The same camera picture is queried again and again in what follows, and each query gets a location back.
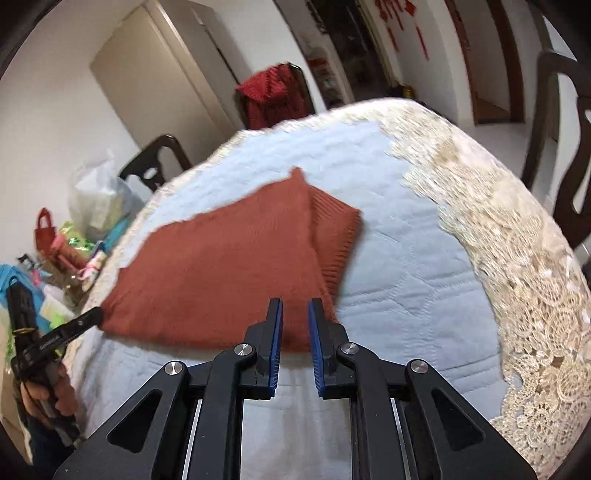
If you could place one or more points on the shoe rack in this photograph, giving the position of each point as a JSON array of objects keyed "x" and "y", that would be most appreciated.
[{"x": 325, "y": 78}]

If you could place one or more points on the white plastic bag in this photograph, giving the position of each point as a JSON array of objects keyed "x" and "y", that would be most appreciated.
[{"x": 99, "y": 198}]

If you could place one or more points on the cream lace tablecloth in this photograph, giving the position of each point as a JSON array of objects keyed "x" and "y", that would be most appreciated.
[{"x": 531, "y": 277}]

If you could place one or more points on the brown wooden door frame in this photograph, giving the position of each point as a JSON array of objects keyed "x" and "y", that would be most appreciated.
[{"x": 508, "y": 60}]

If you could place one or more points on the person's left forearm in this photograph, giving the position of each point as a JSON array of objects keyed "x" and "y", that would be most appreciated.
[{"x": 46, "y": 454}]

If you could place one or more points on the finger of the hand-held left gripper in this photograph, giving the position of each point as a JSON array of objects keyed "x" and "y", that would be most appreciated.
[{"x": 85, "y": 320}]

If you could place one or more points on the beige door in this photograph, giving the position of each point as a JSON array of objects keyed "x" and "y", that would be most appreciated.
[{"x": 157, "y": 83}]

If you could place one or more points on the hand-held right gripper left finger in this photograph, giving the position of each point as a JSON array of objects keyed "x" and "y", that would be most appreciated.
[{"x": 275, "y": 350}]

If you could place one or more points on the person's left hand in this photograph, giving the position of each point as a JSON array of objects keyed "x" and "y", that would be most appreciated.
[{"x": 63, "y": 397}]

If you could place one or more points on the pink ribbon packet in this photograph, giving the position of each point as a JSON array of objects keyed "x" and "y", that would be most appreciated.
[{"x": 90, "y": 270}]

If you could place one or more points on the green patterned bag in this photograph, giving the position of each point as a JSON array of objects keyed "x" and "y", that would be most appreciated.
[{"x": 74, "y": 235}]

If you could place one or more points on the rust knit sweater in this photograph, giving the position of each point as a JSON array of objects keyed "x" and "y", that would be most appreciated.
[{"x": 221, "y": 277}]

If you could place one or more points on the white and green container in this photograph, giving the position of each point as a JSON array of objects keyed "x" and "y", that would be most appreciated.
[{"x": 55, "y": 314}]

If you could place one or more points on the dark wooden chair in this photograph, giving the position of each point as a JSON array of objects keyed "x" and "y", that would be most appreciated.
[
  {"x": 157, "y": 159},
  {"x": 554, "y": 115},
  {"x": 305, "y": 78}
]

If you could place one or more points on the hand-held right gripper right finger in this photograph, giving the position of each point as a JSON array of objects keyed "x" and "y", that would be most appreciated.
[{"x": 316, "y": 355}]

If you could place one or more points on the light blue quilted blanket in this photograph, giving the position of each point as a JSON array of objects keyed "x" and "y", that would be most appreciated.
[{"x": 406, "y": 277}]

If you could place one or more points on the red checked cloth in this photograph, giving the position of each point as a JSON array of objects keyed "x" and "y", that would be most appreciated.
[{"x": 268, "y": 92}]

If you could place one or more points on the red gift bag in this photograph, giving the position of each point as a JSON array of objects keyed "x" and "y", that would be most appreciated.
[{"x": 46, "y": 235}]

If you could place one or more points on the dark glass door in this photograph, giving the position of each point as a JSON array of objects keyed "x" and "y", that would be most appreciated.
[{"x": 355, "y": 41}]

